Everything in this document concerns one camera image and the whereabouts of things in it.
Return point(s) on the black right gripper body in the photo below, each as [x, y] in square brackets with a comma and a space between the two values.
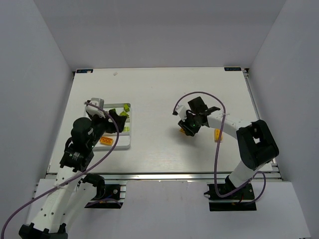
[189, 128]

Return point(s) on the lime green curved studded lego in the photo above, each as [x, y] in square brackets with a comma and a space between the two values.
[123, 113]

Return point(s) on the lime green small lego brick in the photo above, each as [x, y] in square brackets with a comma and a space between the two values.
[126, 108]

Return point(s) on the yellow curved lego brick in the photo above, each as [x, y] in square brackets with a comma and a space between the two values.
[217, 135]

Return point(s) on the yellow long lego brick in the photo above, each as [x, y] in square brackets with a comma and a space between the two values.
[106, 141]

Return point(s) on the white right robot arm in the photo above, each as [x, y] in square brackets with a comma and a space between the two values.
[256, 144]

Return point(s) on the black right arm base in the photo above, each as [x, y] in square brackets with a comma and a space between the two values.
[240, 201]

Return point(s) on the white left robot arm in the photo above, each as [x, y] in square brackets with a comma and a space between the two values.
[74, 187]

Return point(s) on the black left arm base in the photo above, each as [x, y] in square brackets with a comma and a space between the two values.
[111, 197]

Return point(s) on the white sorting tray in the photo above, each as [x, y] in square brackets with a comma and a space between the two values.
[122, 140]

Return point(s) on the blue label sticker right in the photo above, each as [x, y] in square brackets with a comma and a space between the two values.
[232, 69]

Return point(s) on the blue label sticker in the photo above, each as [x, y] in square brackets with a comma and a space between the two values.
[84, 71]
[232, 69]

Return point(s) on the blue label sticker left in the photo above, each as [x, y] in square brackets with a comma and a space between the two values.
[84, 71]

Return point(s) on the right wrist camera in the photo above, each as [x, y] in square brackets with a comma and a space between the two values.
[180, 110]

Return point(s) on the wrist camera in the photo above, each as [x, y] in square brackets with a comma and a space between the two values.
[180, 110]
[93, 108]

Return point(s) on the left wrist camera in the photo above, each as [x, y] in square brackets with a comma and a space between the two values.
[93, 108]

